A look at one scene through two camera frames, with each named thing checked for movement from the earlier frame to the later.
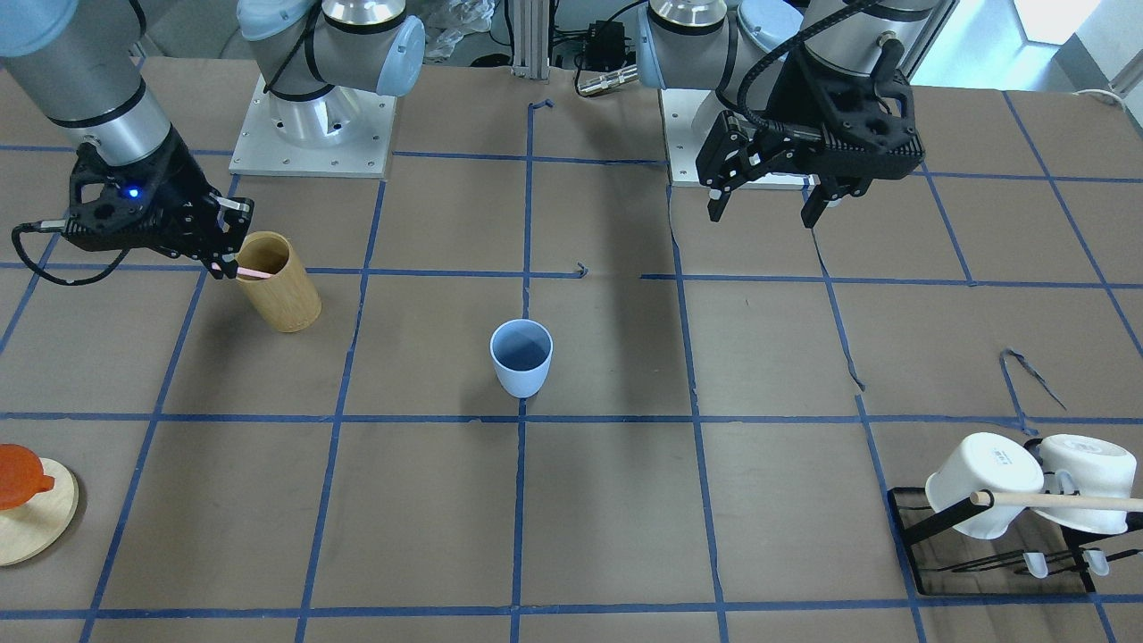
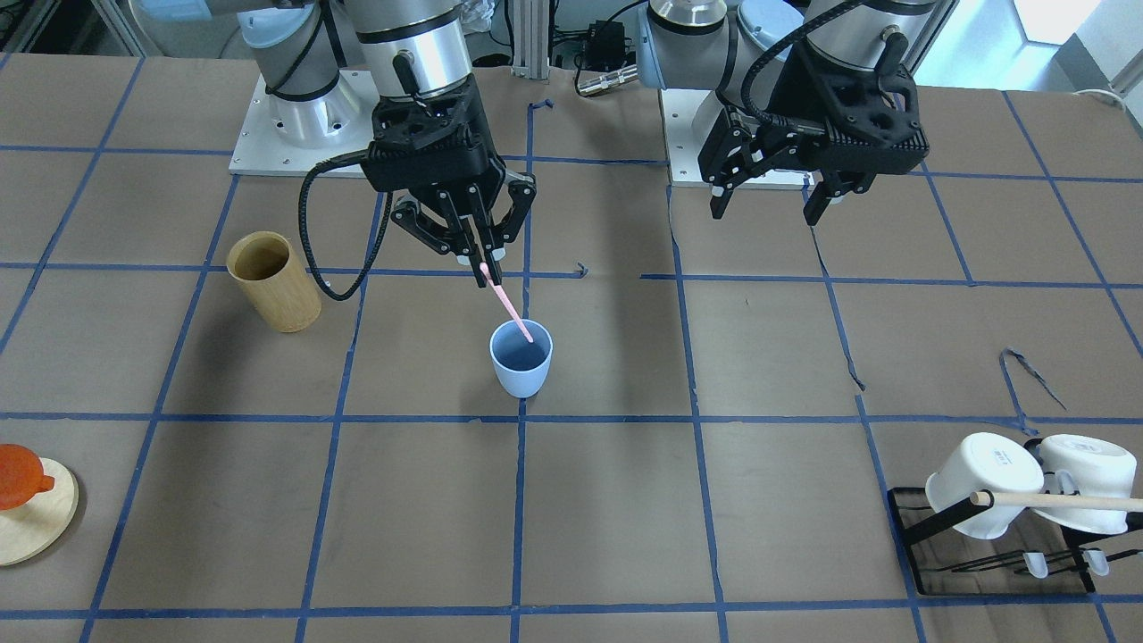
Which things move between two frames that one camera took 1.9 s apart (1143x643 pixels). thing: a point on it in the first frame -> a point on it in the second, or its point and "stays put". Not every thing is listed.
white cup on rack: x=985 y=461 stays put
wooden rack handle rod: x=1057 y=500 stays put
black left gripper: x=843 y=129 stays put
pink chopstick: x=254 y=273 -> x=505 y=298
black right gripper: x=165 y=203 -> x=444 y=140
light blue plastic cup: x=521 y=351 stays put
